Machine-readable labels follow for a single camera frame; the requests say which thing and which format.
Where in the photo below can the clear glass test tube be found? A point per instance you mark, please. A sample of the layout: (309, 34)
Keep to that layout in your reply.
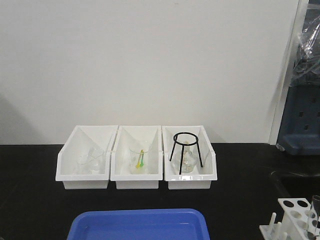
(313, 218)

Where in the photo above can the blue-grey pegboard drying rack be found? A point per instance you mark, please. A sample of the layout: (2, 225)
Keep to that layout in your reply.
(299, 131)

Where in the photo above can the white test tube rack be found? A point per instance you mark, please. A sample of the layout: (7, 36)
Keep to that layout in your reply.
(293, 225)

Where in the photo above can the black metal tripod stand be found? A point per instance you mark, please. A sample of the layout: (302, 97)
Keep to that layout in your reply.
(180, 137)

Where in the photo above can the middle white plastic bin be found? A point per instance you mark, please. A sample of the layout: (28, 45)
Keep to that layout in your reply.
(131, 137)

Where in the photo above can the white plastic bin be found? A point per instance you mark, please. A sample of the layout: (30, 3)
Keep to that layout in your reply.
(82, 138)
(200, 177)
(131, 137)

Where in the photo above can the round glass flask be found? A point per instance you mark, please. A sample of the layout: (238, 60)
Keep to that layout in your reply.
(183, 161)

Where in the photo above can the glass beaker in middle bin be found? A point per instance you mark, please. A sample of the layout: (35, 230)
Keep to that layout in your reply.
(134, 153)

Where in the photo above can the green and yellow plastic spoons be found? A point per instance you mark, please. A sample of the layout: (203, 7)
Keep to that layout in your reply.
(140, 160)

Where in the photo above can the right white plastic bin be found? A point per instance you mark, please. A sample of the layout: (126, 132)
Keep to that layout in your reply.
(200, 177)

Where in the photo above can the glass beakers in left bin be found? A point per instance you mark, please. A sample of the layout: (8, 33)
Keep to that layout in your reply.
(90, 163)

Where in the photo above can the left white plastic bin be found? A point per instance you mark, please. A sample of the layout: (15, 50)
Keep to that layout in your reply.
(82, 138)

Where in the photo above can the blue plastic tray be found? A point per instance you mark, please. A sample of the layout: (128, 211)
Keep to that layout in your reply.
(143, 224)

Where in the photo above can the black lab sink basin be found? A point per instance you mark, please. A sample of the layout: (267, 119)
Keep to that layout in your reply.
(296, 185)

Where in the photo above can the clear plastic bag of pegs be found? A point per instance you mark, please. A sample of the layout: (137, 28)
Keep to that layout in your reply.
(306, 70)

